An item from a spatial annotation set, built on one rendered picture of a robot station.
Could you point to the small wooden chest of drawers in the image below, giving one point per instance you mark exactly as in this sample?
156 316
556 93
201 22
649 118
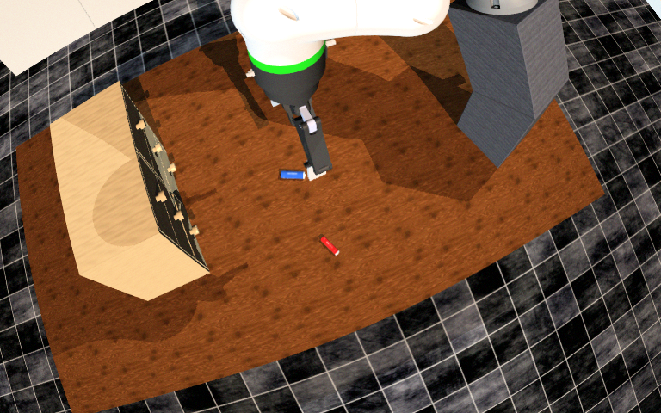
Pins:
113 230

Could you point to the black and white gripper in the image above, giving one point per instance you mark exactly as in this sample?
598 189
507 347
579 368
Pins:
311 135

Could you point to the wooden drawer front with knob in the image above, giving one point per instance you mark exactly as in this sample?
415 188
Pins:
136 123
175 220
156 198

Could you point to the blue aa battery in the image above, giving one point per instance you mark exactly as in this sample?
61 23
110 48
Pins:
293 174

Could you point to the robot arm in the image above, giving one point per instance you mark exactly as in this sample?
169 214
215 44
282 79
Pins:
284 38

